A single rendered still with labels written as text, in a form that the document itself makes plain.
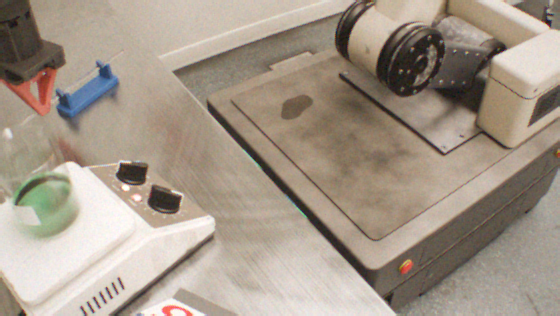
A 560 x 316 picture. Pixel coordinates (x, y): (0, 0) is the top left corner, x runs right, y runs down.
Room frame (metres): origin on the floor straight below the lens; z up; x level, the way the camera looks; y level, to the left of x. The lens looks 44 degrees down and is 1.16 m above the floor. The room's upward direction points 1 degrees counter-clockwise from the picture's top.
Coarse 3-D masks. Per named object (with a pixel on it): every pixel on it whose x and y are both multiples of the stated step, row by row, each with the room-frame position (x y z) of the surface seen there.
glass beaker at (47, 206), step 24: (0, 144) 0.29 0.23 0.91; (24, 144) 0.30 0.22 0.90; (48, 144) 0.30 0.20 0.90; (0, 168) 0.27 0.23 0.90; (24, 168) 0.29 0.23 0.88; (48, 168) 0.26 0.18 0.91; (24, 192) 0.24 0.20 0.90; (48, 192) 0.25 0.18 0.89; (72, 192) 0.27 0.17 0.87; (24, 216) 0.24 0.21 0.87; (48, 216) 0.25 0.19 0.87; (72, 216) 0.26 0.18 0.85; (48, 240) 0.24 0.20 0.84
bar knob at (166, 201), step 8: (152, 192) 0.32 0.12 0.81; (160, 192) 0.32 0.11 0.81; (168, 192) 0.32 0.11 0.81; (176, 192) 0.32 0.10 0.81; (152, 200) 0.32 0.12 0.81; (160, 200) 0.32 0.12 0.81; (168, 200) 0.32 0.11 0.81; (176, 200) 0.32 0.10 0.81; (152, 208) 0.31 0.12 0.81; (160, 208) 0.31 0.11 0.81; (168, 208) 0.31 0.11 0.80; (176, 208) 0.32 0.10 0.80
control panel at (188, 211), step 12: (96, 168) 0.36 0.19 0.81; (108, 168) 0.37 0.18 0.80; (108, 180) 0.34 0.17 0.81; (156, 180) 0.37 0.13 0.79; (120, 192) 0.32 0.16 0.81; (132, 192) 0.33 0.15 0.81; (144, 192) 0.34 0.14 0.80; (132, 204) 0.31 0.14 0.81; (144, 204) 0.31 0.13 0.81; (192, 204) 0.34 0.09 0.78; (144, 216) 0.29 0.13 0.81; (156, 216) 0.30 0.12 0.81; (168, 216) 0.30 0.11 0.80; (180, 216) 0.31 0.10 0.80; (192, 216) 0.31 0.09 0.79; (204, 216) 0.32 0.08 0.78
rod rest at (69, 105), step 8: (96, 64) 0.61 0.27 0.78; (104, 72) 0.60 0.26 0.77; (96, 80) 0.60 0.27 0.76; (104, 80) 0.60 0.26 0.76; (112, 80) 0.60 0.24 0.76; (80, 88) 0.58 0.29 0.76; (88, 88) 0.58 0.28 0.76; (96, 88) 0.58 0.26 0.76; (104, 88) 0.58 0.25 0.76; (64, 96) 0.53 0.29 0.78; (72, 96) 0.56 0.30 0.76; (80, 96) 0.56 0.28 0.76; (88, 96) 0.56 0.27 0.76; (96, 96) 0.57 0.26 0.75; (64, 104) 0.54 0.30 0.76; (72, 104) 0.53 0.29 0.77; (80, 104) 0.54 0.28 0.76; (88, 104) 0.55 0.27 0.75; (64, 112) 0.53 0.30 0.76; (72, 112) 0.53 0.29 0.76
